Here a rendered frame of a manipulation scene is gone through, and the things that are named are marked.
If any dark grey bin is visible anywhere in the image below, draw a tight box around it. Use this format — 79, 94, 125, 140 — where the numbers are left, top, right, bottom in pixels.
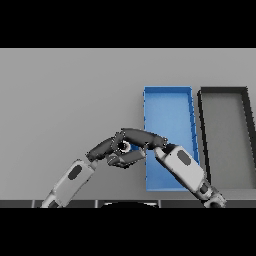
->
196, 86, 256, 191

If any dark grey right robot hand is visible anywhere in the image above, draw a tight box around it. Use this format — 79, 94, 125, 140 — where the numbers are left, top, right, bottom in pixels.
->
111, 127, 169, 152

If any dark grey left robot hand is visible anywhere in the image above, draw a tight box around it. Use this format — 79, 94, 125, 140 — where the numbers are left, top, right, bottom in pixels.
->
85, 135, 148, 169

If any blue pipe with pale ring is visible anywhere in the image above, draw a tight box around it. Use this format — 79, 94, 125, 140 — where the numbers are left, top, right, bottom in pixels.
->
118, 140, 141, 154

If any blue bin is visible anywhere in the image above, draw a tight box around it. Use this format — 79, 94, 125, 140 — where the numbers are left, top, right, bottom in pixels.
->
142, 85, 201, 193

